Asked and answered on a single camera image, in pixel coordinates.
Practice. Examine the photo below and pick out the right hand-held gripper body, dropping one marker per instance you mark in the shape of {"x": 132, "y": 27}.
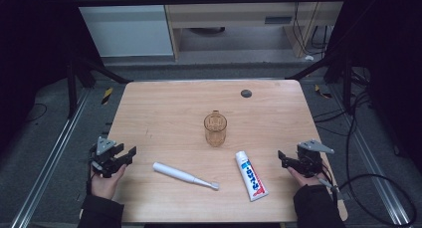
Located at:
{"x": 310, "y": 161}

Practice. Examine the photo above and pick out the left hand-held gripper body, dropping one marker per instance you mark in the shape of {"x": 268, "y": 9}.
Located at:
{"x": 105, "y": 161}

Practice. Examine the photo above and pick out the white toothpaste tube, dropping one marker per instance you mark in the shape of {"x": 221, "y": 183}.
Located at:
{"x": 252, "y": 178}

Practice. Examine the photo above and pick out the white electric toothbrush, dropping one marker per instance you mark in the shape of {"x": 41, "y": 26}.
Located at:
{"x": 175, "y": 173}

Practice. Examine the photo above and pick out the amber transparent cup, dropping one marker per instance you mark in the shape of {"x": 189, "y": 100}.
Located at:
{"x": 215, "y": 131}

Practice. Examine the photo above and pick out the person's right hand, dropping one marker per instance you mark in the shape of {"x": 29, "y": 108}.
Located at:
{"x": 307, "y": 181}

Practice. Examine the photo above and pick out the person's left hand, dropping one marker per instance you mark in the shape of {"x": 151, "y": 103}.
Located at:
{"x": 105, "y": 186}

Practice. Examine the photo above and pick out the black and yellow tape strip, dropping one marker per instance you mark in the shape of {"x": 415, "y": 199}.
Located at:
{"x": 107, "y": 95}
{"x": 322, "y": 92}

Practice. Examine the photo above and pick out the grey round table grommet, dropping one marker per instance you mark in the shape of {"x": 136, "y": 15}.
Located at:
{"x": 246, "y": 93}

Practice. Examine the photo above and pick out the black metal stand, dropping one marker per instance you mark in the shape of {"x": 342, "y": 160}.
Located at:
{"x": 347, "y": 85}
{"x": 71, "y": 88}

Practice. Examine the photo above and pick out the small white floor object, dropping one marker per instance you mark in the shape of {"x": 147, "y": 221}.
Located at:
{"x": 309, "y": 58}

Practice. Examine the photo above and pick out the white cabinet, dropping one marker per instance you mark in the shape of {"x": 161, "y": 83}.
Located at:
{"x": 129, "y": 32}

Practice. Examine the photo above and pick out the dark curtain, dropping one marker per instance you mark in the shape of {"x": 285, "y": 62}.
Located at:
{"x": 33, "y": 55}
{"x": 388, "y": 62}

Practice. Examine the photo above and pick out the light wooden desk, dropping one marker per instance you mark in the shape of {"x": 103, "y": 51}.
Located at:
{"x": 232, "y": 17}

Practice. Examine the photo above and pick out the grey metal table bracket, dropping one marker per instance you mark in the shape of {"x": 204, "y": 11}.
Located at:
{"x": 343, "y": 196}

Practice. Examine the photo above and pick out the aluminium floor rail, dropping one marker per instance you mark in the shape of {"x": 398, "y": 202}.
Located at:
{"x": 49, "y": 161}
{"x": 371, "y": 161}

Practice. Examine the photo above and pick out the black horizontal frame bar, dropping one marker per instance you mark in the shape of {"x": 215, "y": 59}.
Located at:
{"x": 199, "y": 0}

